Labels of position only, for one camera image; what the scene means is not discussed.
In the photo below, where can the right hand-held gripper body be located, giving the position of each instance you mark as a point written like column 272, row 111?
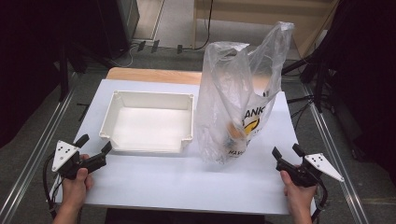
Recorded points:
column 320, row 165

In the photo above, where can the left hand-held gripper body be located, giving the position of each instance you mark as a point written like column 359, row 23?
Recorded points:
column 64, row 153

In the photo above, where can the orange juice bottle white cap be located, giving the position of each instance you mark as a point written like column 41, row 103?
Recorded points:
column 235, row 132

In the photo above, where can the clear plastic shopping bag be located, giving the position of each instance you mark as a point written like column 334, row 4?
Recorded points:
column 230, row 93

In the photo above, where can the person's right hand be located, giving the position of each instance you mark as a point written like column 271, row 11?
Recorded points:
column 299, row 196

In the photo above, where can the person's left hand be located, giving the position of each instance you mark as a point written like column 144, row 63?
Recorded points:
column 74, row 189

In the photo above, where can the white plastic tray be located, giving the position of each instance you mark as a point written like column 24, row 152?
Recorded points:
column 149, row 124

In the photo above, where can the white table cover sheet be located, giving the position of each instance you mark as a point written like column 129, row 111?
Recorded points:
column 174, row 183

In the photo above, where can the black tripod stand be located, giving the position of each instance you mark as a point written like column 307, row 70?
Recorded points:
column 317, row 74

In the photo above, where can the black curtain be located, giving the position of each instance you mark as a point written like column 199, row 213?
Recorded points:
column 31, row 62
column 367, row 77

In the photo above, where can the black cabinet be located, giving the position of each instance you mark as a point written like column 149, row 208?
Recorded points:
column 121, row 21

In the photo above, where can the light wooden shelf unit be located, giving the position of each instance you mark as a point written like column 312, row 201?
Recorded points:
column 249, row 12

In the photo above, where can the aluminium floor rail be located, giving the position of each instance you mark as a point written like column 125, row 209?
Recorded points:
column 339, row 161
column 34, row 155

